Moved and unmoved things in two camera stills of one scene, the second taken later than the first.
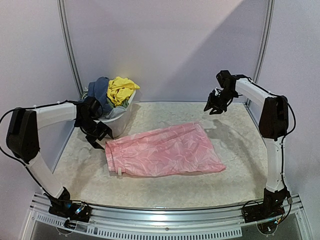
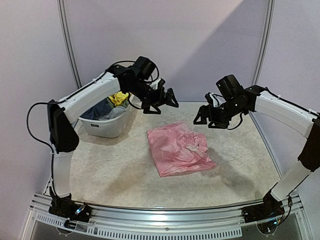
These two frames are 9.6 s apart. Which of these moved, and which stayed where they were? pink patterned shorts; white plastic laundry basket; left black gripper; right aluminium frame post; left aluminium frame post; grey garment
Moved: left black gripper; pink patterned shorts
Stayed: grey garment; right aluminium frame post; left aluminium frame post; white plastic laundry basket
